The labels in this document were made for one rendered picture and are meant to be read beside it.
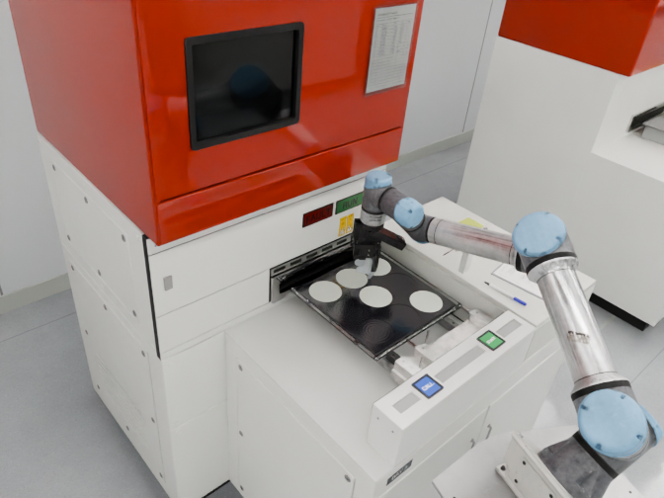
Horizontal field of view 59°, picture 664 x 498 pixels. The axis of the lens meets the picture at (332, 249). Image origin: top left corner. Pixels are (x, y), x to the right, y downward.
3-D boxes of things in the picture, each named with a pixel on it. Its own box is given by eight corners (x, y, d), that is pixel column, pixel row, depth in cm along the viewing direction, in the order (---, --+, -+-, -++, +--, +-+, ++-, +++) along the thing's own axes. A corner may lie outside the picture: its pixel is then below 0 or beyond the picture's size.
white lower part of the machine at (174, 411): (95, 401, 246) (58, 241, 199) (254, 322, 293) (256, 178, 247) (181, 527, 205) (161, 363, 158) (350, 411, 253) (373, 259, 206)
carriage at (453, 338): (389, 376, 156) (391, 370, 155) (471, 321, 177) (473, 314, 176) (411, 395, 152) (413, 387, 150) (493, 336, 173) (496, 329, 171)
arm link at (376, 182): (379, 185, 157) (359, 172, 162) (374, 219, 163) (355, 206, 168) (400, 177, 161) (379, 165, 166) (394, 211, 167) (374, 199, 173)
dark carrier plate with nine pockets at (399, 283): (295, 290, 176) (295, 288, 176) (374, 251, 196) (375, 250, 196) (375, 355, 156) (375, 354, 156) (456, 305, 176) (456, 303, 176)
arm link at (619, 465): (622, 477, 128) (670, 437, 126) (616, 473, 117) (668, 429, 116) (580, 433, 135) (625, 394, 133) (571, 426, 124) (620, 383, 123)
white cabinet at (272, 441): (228, 493, 217) (222, 332, 170) (403, 374, 273) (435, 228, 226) (345, 641, 180) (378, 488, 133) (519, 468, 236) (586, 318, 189)
